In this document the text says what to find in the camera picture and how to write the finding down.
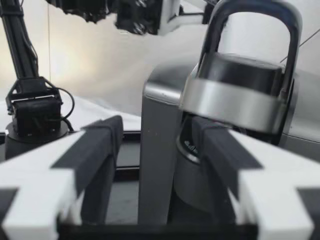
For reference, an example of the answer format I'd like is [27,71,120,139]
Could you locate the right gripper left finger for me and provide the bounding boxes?
[0,114,125,240]

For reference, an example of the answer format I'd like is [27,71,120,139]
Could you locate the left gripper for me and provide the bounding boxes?
[114,0,164,36]

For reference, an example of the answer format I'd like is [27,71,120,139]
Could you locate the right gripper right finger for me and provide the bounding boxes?
[193,116,320,240]

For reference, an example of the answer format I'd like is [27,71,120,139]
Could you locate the silver coffee machine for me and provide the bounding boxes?
[137,0,320,226]

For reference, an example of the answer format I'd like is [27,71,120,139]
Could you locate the black cable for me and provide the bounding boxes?
[58,87,76,133]

